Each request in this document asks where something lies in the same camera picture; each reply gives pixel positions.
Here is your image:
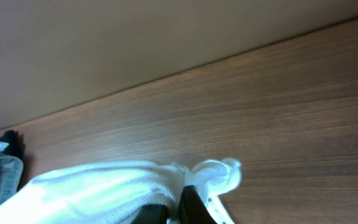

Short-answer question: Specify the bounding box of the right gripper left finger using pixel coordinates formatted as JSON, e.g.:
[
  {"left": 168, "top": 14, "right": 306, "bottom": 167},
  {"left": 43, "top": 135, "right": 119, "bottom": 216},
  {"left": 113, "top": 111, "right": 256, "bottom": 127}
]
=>
[{"left": 131, "top": 204, "right": 168, "bottom": 224}]

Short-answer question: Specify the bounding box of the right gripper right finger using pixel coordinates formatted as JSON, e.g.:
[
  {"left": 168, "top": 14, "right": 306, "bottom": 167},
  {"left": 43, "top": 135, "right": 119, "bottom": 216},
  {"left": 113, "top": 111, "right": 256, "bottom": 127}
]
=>
[{"left": 179, "top": 185, "right": 217, "bottom": 224}]

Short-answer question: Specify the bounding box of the white t-shirt black print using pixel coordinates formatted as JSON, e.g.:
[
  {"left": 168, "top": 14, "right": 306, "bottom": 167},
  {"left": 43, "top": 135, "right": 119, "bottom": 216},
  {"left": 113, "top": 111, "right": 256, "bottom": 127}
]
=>
[{"left": 0, "top": 158, "right": 242, "bottom": 223}]

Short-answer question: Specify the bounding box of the grey garment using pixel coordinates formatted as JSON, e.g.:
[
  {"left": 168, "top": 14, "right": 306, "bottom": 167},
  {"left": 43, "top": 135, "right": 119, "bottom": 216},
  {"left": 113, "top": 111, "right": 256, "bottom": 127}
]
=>
[{"left": 0, "top": 138, "right": 24, "bottom": 215}]

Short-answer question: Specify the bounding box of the black garment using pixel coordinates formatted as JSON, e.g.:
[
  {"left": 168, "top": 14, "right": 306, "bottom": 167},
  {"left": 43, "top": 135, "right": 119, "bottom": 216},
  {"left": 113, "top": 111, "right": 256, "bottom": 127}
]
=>
[{"left": 0, "top": 130, "right": 24, "bottom": 160}]

